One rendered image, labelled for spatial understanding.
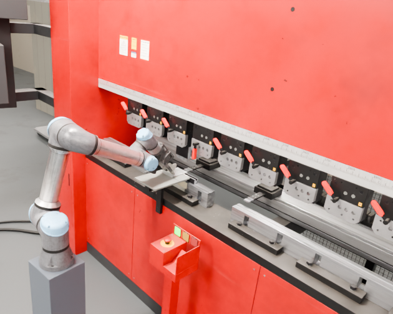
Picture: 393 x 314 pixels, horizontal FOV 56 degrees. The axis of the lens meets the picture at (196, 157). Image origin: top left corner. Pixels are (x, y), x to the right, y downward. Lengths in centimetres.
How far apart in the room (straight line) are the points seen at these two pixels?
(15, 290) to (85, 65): 162
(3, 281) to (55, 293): 125
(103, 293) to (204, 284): 93
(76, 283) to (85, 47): 151
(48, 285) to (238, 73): 128
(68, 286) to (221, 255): 75
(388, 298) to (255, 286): 58
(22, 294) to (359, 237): 217
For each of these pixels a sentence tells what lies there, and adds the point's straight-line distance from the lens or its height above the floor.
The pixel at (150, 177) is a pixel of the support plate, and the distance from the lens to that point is 213.
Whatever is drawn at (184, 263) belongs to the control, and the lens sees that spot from 190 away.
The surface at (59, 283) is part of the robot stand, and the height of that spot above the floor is 73.
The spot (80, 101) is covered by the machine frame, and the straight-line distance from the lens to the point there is 269.
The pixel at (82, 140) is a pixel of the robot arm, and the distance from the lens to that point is 163.
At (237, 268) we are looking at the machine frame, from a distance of 194.
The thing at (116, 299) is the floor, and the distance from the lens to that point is 281.
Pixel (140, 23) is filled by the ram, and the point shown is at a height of 180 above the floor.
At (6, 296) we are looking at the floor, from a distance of 295.
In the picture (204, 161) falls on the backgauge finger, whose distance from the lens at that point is 235.
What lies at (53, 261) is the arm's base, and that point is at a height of 82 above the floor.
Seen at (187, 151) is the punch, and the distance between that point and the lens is 214.
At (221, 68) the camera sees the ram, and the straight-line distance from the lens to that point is 186.
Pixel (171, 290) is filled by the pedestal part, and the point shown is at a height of 54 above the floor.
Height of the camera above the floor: 191
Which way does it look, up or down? 22 degrees down
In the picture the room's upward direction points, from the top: 6 degrees clockwise
